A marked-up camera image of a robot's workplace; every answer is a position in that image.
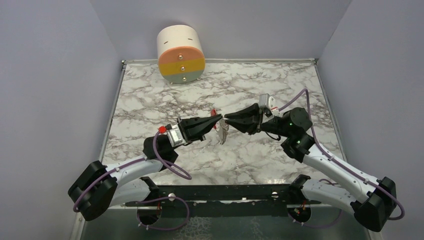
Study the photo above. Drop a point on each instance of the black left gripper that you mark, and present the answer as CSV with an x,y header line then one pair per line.
x,y
194,128

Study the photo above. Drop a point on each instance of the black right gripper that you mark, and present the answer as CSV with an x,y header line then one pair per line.
x,y
246,120

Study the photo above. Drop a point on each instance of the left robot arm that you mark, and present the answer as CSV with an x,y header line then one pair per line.
x,y
157,155

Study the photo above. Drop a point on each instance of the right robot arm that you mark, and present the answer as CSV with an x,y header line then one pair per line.
x,y
370,200

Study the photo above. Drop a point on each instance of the striped cylindrical drawer cabinet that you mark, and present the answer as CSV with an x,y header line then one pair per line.
x,y
180,56

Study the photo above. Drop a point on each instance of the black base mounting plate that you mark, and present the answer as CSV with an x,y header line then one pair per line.
x,y
177,201

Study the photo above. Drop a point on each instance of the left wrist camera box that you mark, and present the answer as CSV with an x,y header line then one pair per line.
x,y
174,134

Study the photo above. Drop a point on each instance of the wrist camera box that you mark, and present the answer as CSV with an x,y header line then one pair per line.
x,y
174,134
268,105

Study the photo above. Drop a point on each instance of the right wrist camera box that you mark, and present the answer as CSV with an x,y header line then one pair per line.
x,y
268,105

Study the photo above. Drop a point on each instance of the aluminium frame rail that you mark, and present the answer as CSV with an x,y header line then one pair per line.
x,y
99,199

